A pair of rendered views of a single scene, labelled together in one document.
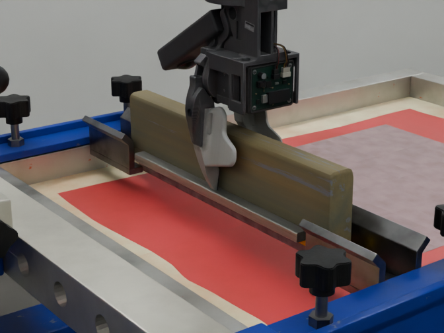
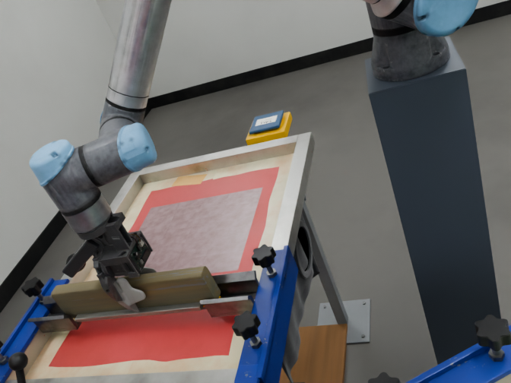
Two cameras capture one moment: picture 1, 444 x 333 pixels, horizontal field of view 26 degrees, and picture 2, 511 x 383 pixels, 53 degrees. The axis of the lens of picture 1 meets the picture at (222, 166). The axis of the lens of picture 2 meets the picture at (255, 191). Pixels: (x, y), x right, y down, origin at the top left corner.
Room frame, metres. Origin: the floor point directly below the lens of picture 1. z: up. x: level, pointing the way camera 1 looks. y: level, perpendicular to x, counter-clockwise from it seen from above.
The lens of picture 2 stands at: (0.10, 0.13, 1.64)
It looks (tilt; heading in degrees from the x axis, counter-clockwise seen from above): 31 degrees down; 331
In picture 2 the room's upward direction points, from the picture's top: 23 degrees counter-clockwise
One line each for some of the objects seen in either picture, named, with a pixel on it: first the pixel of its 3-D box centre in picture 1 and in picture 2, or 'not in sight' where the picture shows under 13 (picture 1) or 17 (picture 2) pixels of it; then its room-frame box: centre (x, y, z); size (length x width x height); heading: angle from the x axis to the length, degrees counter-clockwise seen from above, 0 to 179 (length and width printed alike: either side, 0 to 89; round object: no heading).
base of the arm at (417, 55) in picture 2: not in sight; (405, 40); (0.73, -0.67, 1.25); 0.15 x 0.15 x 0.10
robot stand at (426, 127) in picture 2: not in sight; (452, 272); (0.73, -0.67, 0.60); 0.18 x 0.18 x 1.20; 40
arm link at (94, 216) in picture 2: not in sight; (88, 211); (0.95, -0.02, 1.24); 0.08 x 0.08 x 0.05
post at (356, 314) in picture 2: not in sight; (310, 236); (1.33, -0.69, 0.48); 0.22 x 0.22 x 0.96; 37
